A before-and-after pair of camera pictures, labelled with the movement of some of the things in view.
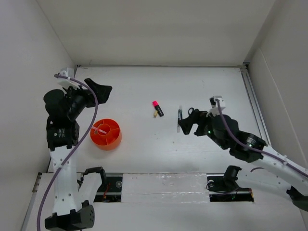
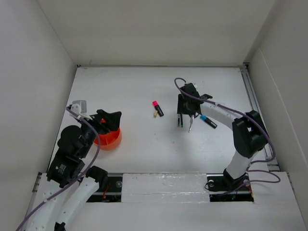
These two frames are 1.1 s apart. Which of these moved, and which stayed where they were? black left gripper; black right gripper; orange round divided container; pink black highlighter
Moved: black left gripper; black right gripper
Stayed: orange round divided container; pink black highlighter
